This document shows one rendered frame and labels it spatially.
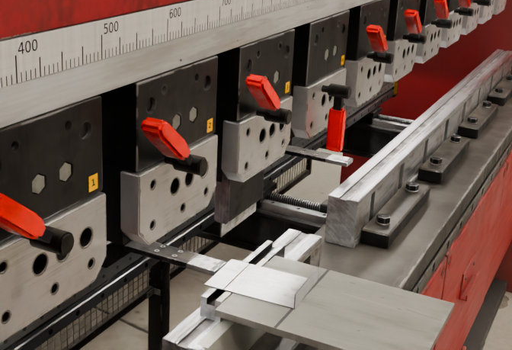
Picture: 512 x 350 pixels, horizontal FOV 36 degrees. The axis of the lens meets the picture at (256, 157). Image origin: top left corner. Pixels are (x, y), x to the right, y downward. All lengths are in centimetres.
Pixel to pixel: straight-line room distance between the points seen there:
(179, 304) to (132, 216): 228
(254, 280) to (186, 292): 203
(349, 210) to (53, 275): 89
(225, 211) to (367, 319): 22
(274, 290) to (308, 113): 24
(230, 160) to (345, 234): 61
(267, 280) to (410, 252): 48
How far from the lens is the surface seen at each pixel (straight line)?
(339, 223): 150
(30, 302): 66
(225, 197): 101
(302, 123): 110
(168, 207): 80
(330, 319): 103
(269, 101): 89
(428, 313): 107
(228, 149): 92
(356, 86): 128
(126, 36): 70
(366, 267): 144
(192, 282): 319
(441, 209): 174
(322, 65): 113
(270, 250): 121
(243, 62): 90
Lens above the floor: 152
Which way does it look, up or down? 19 degrees down
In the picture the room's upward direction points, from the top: 3 degrees clockwise
